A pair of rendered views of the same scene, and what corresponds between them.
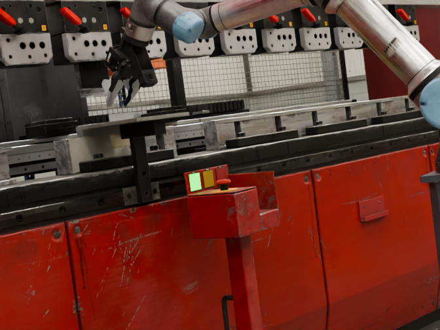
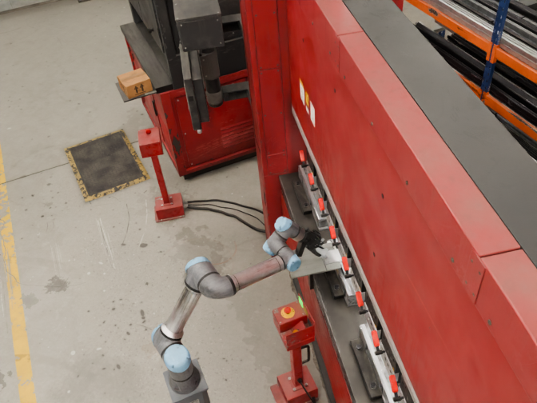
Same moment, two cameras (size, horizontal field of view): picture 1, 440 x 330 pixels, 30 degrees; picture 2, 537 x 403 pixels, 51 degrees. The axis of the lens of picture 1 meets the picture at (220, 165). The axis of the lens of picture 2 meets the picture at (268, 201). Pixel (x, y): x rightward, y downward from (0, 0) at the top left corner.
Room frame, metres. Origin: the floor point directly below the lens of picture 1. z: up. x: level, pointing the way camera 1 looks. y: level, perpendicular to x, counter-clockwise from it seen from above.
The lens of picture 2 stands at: (3.19, -1.43, 3.25)
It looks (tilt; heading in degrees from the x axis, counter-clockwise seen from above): 43 degrees down; 127
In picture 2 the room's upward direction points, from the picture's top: 6 degrees counter-clockwise
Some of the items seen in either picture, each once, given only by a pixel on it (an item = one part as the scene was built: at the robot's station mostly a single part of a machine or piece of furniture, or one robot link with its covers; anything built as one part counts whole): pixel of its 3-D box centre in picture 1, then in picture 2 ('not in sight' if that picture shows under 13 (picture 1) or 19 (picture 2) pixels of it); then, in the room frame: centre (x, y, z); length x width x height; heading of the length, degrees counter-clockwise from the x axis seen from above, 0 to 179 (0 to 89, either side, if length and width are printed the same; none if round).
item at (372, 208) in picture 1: (373, 208); not in sight; (2.92, -0.52, 0.59); 0.15 x 0.02 x 0.07; 134
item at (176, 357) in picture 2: not in sight; (177, 361); (1.94, -0.58, 0.94); 0.13 x 0.12 x 0.14; 155
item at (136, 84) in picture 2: not in sight; (133, 81); (0.17, 1.08, 1.04); 0.30 x 0.26 x 0.12; 146
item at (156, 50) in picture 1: (135, 31); (350, 245); (2.44, 0.19, 1.26); 0.15 x 0.09 x 0.17; 134
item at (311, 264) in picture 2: (131, 121); (312, 260); (2.21, 0.22, 1.00); 0.26 x 0.18 x 0.01; 44
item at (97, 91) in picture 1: (93, 79); not in sight; (2.32, 0.32, 1.13); 0.10 x 0.02 x 0.10; 134
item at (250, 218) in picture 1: (232, 199); (293, 321); (2.23, -0.02, 0.75); 0.20 x 0.16 x 0.18; 144
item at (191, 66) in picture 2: not in sight; (195, 85); (1.07, 0.79, 1.42); 0.45 x 0.12 x 0.36; 132
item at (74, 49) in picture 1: (79, 33); (338, 216); (2.30, 0.34, 1.26); 0.15 x 0.09 x 0.17; 134
